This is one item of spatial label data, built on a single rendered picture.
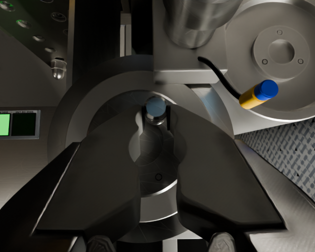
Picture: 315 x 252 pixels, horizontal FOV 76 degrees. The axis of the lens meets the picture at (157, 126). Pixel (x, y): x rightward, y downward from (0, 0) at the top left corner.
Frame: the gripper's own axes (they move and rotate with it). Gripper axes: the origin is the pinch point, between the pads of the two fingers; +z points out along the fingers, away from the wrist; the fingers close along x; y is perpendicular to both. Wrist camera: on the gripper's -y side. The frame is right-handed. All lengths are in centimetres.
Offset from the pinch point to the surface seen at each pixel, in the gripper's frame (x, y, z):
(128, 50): -22, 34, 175
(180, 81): 1.9, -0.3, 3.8
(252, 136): 16.6, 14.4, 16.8
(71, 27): -7.1, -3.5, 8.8
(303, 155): 16.5, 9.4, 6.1
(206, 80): 3.8, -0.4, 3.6
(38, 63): -95, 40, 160
